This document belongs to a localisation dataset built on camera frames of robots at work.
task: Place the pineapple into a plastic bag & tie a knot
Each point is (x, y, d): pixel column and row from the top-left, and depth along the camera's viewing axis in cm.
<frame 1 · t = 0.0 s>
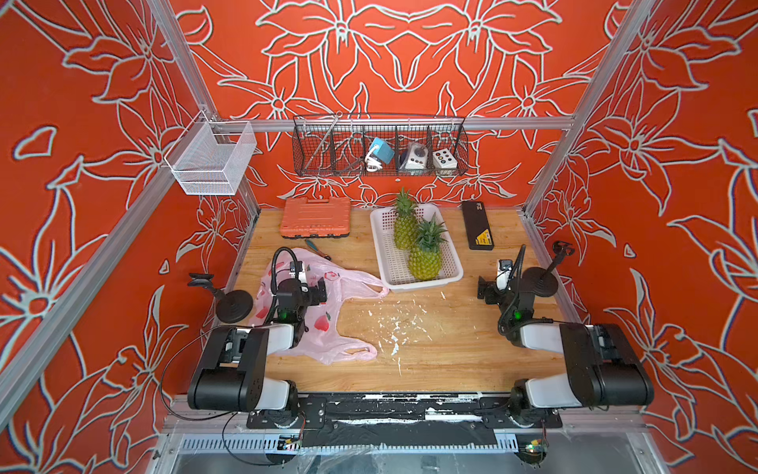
left hand: (307, 278, 93), fingers open
right hand: (491, 274, 92), fingers open
pink plastic bag: (326, 342, 83), point 4 cm above the table
front pineapple: (425, 260, 91), point 13 cm above the table
white perforated plastic basket: (393, 262, 105), on the table
orange plastic tool case: (303, 217, 115), point 4 cm above the table
black box yellow label: (478, 226, 116), on the table
right black round stand: (541, 280, 97), point 3 cm above the table

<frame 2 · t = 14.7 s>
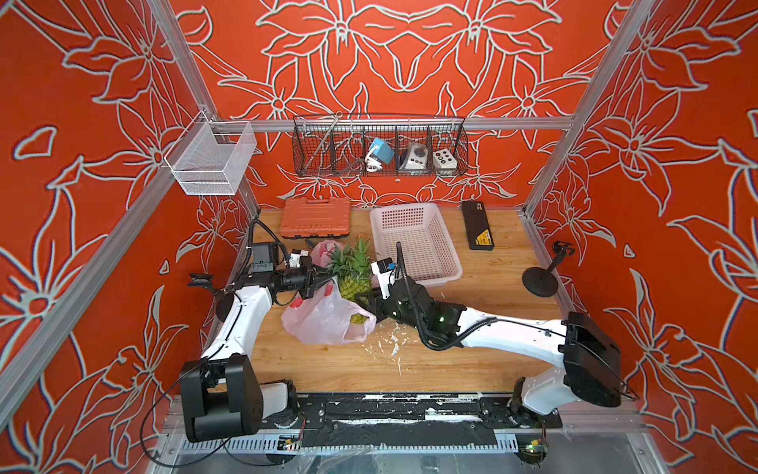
left hand: (336, 271, 78), fingers closed
right hand: (352, 297, 73), fingers open
pink plastic bag: (324, 315, 77), point 15 cm above the table
front pineapple: (353, 267, 74), point 26 cm above the table
the other named things where they were.

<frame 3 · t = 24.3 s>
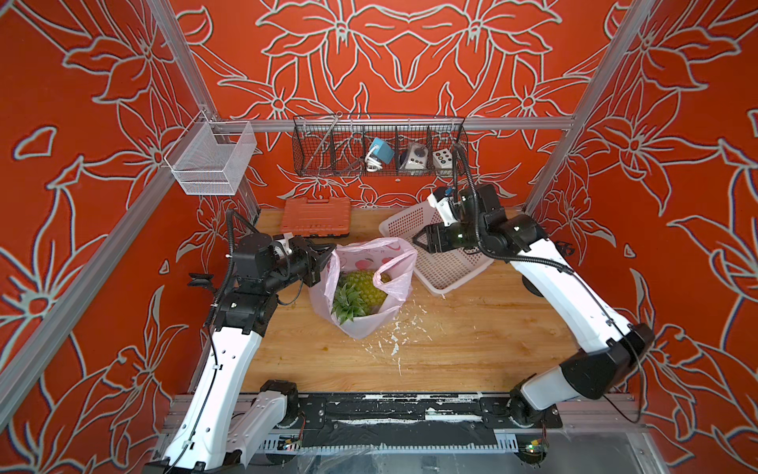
left hand: (337, 240, 64), fingers closed
right hand: (415, 236, 71), fingers open
pink plastic bag: (392, 261, 75), point 25 cm above the table
front pineapple: (358, 294, 74), point 21 cm above the table
white perforated plastic basket: (440, 272, 102), on the table
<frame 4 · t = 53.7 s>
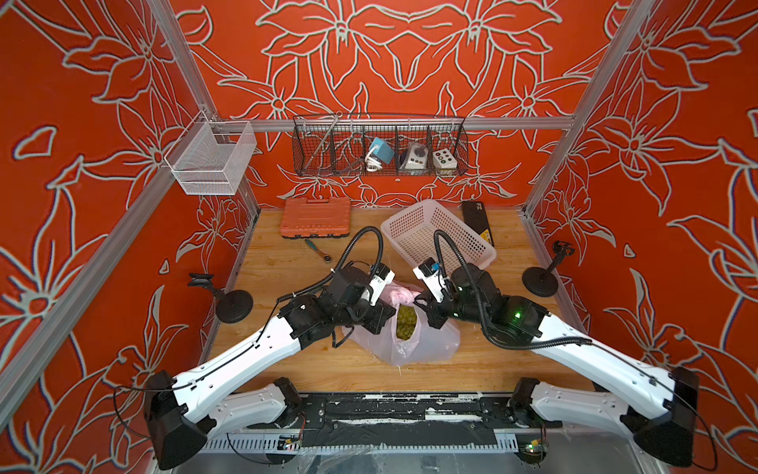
left hand: (396, 310, 69), fingers closed
right hand: (407, 300, 69), fingers closed
pink plastic bag: (427, 344, 73), point 14 cm above the table
front pineapple: (406, 321, 72), point 18 cm above the table
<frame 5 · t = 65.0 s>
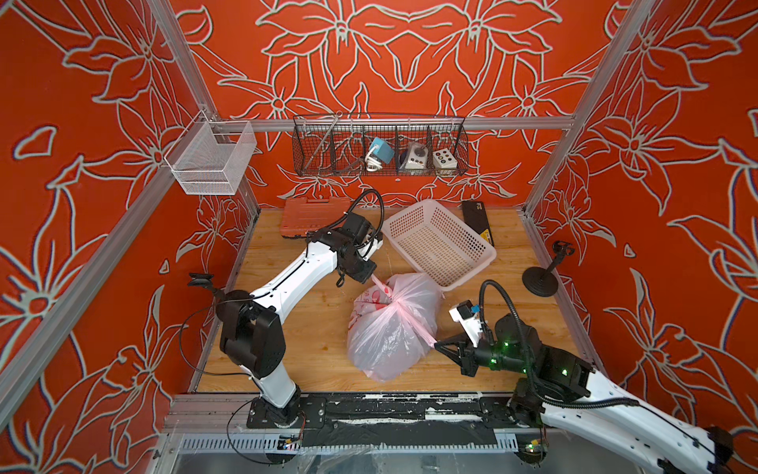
left hand: (363, 267, 85), fingers closed
right hand: (433, 354, 65), fingers closed
pink plastic bag: (393, 324, 75), point 15 cm above the table
